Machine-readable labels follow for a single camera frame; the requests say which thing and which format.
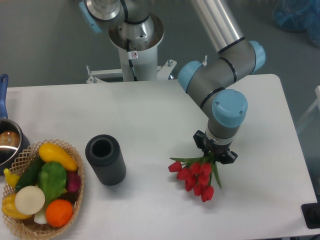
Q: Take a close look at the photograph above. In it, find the white frame at right edge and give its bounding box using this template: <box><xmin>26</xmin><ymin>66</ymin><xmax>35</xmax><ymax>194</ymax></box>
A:
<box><xmin>296</xmin><ymin>85</ymin><xmax>320</xmax><ymax>134</ymax></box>

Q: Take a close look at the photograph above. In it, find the orange fruit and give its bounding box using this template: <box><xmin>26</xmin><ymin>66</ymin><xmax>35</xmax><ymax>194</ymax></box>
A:
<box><xmin>45</xmin><ymin>199</ymin><xmax>73</xmax><ymax>228</ymax></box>

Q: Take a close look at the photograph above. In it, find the purple red onion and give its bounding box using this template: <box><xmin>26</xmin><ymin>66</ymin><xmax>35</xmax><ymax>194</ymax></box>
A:
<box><xmin>65</xmin><ymin>172</ymin><xmax>82</xmax><ymax>193</ymax></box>

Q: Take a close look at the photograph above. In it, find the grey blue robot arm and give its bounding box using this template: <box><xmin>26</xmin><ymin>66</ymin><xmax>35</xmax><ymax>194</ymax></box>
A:
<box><xmin>79</xmin><ymin>0</ymin><xmax>266</xmax><ymax>164</ymax></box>

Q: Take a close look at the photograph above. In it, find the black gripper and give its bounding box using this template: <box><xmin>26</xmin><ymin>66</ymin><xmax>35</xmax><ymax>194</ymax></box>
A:
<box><xmin>193</xmin><ymin>130</ymin><xmax>238</xmax><ymax>165</ymax></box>

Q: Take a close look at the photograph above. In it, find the blue plastic bag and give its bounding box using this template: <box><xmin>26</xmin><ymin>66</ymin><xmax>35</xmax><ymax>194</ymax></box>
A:
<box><xmin>272</xmin><ymin>0</ymin><xmax>320</xmax><ymax>47</ymax></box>

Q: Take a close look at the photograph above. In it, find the yellow squash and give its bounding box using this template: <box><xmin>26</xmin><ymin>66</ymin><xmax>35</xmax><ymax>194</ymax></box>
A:
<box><xmin>38</xmin><ymin>142</ymin><xmax>78</xmax><ymax>172</ymax></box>

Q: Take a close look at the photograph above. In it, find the red tulip bouquet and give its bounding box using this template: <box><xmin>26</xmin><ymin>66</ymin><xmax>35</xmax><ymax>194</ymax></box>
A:
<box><xmin>168</xmin><ymin>152</ymin><xmax>222</xmax><ymax>202</ymax></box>

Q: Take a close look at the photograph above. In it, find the blue handled saucepan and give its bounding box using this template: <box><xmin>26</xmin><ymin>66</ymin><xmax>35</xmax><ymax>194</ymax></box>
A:
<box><xmin>0</xmin><ymin>73</ymin><xmax>30</xmax><ymax>176</ymax></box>

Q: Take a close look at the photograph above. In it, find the dark grey ribbed vase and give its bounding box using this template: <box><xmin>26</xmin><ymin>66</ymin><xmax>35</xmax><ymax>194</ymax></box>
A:
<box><xmin>85</xmin><ymin>134</ymin><xmax>127</xmax><ymax>186</ymax></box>

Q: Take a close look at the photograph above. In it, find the green lettuce leaf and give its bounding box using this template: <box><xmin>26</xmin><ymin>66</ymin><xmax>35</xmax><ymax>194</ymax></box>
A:
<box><xmin>37</xmin><ymin>161</ymin><xmax>67</xmax><ymax>207</ymax></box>

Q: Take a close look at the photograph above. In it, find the white round radish slice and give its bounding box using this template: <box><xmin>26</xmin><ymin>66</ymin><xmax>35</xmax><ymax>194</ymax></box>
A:
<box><xmin>14</xmin><ymin>185</ymin><xmax>45</xmax><ymax>215</ymax></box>

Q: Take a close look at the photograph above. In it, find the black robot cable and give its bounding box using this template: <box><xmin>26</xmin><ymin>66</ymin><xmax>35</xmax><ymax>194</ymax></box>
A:
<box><xmin>125</xmin><ymin>39</ymin><xmax>138</xmax><ymax>82</ymax></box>

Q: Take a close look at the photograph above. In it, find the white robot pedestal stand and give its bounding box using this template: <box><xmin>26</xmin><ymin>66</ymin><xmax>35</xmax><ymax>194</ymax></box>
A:
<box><xmin>86</xmin><ymin>13</ymin><xmax>178</xmax><ymax>83</ymax></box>

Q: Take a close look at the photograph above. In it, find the yellow bell pepper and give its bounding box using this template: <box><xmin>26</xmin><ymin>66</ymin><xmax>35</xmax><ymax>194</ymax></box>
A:
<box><xmin>1</xmin><ymin>194</ymin><xmax>32</xmax><ymax>220</ymax></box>

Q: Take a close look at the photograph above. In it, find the woven wicker basket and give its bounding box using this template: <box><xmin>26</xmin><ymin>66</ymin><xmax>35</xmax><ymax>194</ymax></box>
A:
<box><xmin>0</xmin><ymin>139</ymin><xmax>85</xmax><ymax>240</ymax></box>

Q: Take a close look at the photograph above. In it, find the black device at table edge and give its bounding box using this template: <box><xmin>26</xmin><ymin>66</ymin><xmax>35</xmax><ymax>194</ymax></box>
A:
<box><xmin>301</xmin><ymin>202</ymin><xmax>320</xmax><ymax>229</ymax></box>

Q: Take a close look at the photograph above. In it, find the dark green cucumber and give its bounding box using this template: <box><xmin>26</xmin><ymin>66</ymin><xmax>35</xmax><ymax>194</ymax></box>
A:
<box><xmin>15</xmin><ymin>155</ymin><xmax>45</xmax><ymax>192</ymax></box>

